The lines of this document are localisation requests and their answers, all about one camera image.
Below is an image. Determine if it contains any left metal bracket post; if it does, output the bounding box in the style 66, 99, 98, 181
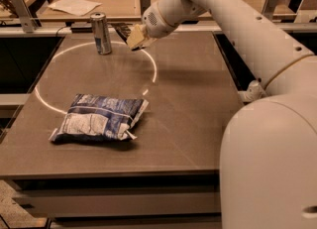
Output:
11, 0, 37, 33

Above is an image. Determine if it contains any silver blue redbull can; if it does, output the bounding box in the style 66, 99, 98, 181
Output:
90, 12, 112, 55

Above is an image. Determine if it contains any blue white chip bag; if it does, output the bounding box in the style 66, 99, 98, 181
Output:
50, 94, 149, 143

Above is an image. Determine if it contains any white drawer cabinet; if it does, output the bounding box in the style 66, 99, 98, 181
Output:
8, 171, 221, 226

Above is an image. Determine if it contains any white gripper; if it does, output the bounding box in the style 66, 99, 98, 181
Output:
127, 1, 179, 51

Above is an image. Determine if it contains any right metal bracket post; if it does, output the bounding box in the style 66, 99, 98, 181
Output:
262, 0, 278, 20

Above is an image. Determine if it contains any black rxbar chocolate bar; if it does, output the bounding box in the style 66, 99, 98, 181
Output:
113, 23, 131, 42

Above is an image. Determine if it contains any clear sanitizer bottle left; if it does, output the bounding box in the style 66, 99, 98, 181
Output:
245, 80, 266, 102

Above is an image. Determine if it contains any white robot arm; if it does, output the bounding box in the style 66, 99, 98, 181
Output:
128, 0, 317, 229

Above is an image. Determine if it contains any white paper sheet left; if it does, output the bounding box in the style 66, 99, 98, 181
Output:
49, 0, 100, 16

